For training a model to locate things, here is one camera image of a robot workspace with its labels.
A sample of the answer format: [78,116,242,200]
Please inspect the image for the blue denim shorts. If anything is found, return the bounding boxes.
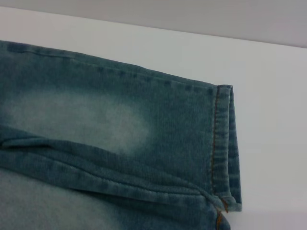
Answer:
[0,40,243,230]

